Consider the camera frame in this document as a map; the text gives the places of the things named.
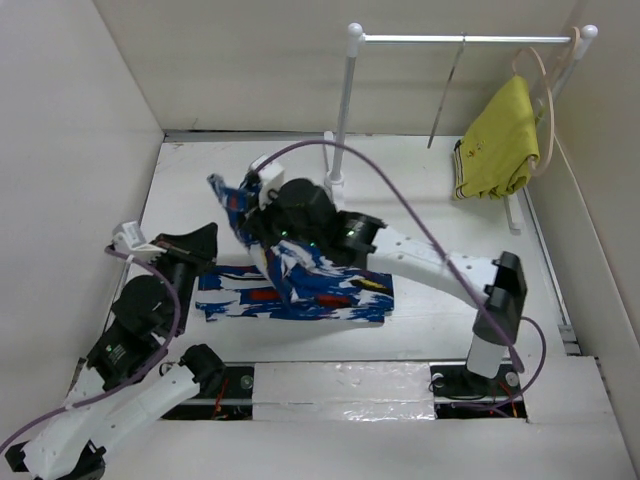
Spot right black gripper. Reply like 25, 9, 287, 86
242, 186, 322, 250

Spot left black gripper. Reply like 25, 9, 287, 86
147, 221, 220, 333

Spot blue white red patterned trousers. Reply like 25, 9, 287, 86
195, 174, 395, 324

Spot grey wire hanger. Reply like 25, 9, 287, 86
427, 32, 467, 149

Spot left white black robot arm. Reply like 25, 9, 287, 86
1, 221, 226, 479

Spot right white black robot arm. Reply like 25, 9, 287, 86
240, 173, 527, 394

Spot beige wooden hanger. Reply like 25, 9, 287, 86
511, 47, 555, 177

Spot white garment rack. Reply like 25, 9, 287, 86
333, 23, 599, 233

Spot yellow green shorts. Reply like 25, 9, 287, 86
453, 75, 540, 200

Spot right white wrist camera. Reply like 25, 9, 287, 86
248, 155, 285, 210

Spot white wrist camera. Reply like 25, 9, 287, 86
111, 221, 150, 256
248, 155, 285, 210

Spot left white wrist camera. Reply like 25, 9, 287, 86
111, 221, 150, 256

